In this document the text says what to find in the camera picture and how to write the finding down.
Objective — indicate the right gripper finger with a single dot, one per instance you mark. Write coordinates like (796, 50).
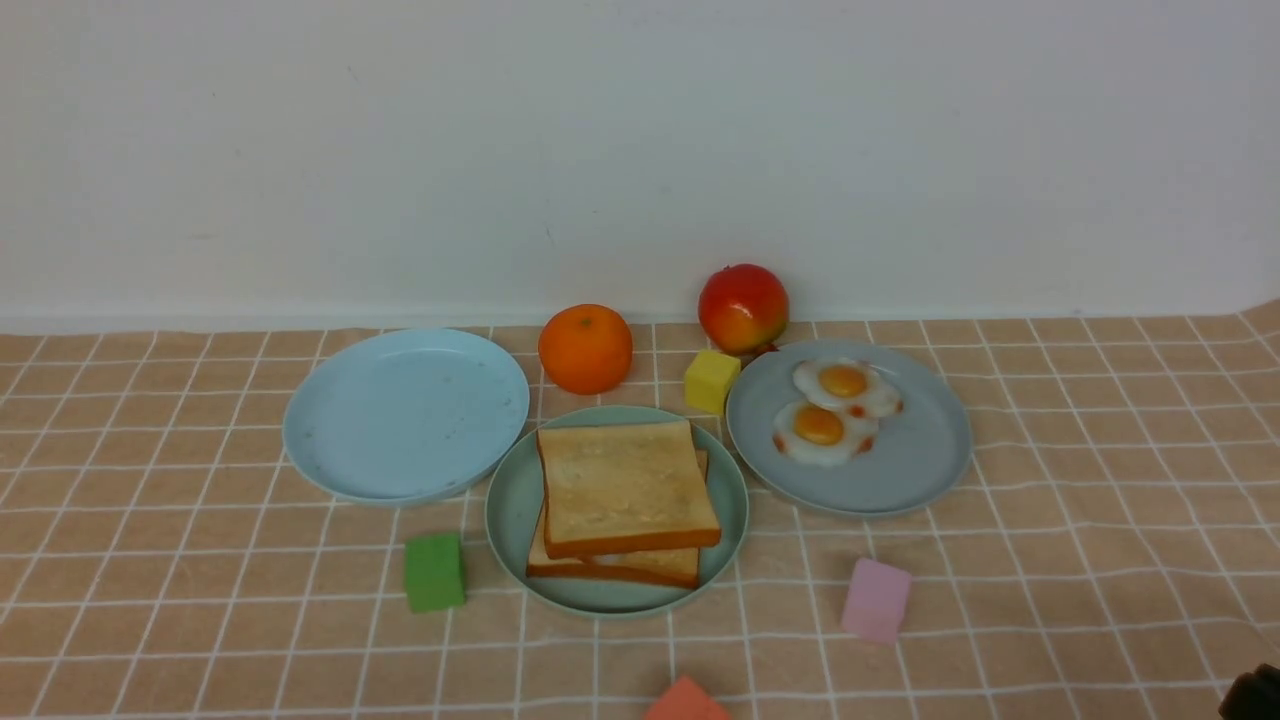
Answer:
(1252, 696)

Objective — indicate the toast slice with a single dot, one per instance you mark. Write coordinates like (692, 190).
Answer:
(640, 572)
(664, 451)

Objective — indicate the checkered orange tablecloth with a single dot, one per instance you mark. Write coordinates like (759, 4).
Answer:
(1112, 554)

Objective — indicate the pink cube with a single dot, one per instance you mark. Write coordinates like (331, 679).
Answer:
(876, 601)

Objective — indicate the grey-blue plate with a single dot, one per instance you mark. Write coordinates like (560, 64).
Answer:
(918, 456)

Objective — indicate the back fried egg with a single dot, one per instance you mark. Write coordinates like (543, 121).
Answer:
(847, 386)

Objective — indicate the fried egg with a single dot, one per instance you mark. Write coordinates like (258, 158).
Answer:
(816, 436)
(847, 386)

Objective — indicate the middle fried egg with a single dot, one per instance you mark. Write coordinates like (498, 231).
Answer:
(816, 436)

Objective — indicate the red-orange cube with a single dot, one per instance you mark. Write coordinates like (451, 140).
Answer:
(686, 700)

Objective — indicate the yellow cube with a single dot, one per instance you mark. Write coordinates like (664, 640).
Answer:
(708, 381)

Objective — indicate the red apple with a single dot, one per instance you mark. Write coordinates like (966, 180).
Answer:
(744, 309)

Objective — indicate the orange fruit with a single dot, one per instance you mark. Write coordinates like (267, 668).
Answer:
(586, 349)

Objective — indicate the green centre plate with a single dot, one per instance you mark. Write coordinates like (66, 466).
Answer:
(514, 502)

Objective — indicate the green cube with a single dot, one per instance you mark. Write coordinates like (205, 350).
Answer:
(434, 572)

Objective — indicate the light blue plate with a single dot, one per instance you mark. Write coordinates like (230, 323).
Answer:
(406, 417)

